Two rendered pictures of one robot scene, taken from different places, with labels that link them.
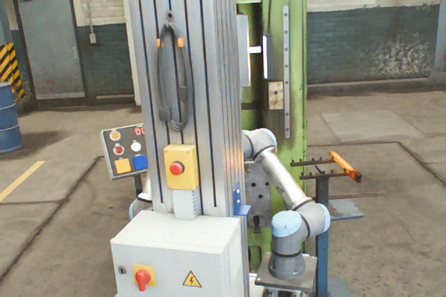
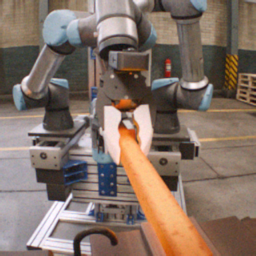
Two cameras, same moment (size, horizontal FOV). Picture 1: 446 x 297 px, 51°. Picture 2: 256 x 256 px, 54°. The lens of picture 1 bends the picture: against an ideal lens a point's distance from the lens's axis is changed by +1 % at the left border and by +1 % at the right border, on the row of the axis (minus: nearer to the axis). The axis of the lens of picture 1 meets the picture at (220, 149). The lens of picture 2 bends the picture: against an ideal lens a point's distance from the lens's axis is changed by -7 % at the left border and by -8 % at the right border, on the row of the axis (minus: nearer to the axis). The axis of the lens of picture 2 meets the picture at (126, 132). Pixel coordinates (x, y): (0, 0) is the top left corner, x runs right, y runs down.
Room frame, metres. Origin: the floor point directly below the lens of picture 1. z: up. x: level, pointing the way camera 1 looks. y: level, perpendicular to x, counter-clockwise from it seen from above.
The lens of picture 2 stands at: (2.89, -0.15, 1.15)
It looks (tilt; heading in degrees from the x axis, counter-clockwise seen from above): 17 degrees down; 169
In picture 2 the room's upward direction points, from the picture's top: straight up
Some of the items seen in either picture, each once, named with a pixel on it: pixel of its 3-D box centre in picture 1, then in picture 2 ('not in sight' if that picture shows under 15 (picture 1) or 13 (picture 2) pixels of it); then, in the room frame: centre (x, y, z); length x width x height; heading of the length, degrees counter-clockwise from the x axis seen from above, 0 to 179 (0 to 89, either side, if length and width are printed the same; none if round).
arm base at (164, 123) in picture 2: not in sight; (163, 119); (1.77, 0.24, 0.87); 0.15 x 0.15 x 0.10
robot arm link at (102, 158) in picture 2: not in sight; (108, 142); (2.10, -0.05, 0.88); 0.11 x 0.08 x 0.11; 124
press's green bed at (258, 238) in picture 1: (240, 239); not in sight; (2.91, -0.10, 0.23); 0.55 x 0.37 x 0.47; 0
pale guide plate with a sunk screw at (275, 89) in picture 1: (275, 95); not in sight; (2.82, -0.36, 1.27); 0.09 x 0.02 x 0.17; 90
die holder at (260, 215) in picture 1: (237, 179); not in sight; (2.91, -0.10, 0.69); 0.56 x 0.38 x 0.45; 0
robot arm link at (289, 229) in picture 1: (287, 231); (55, 92); (1.63, -0.24, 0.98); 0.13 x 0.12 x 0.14; 124
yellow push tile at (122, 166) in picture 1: (122, 166); not in sight; (2.45, 0.55, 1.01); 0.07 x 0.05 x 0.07; 115
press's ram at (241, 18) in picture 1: (228, 48); not in sight; (2.90, -0.09, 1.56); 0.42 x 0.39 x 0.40; 0
